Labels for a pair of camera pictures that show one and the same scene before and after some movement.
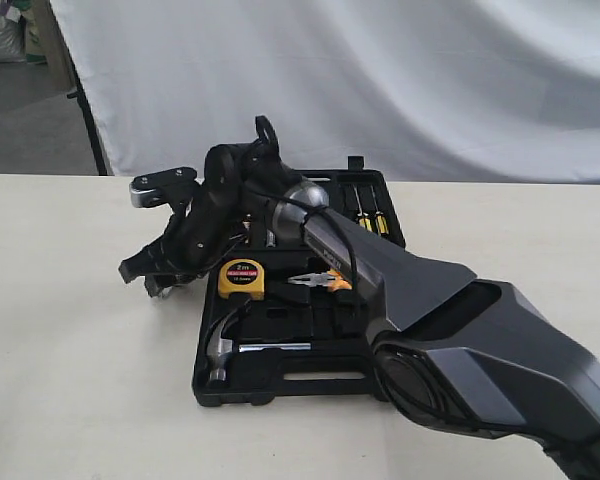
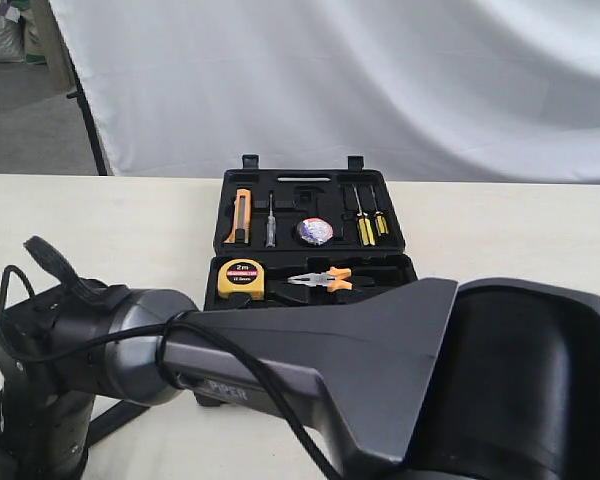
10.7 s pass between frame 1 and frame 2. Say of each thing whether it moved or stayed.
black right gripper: moved
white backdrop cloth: stayed
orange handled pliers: stayed
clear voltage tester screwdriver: stayed
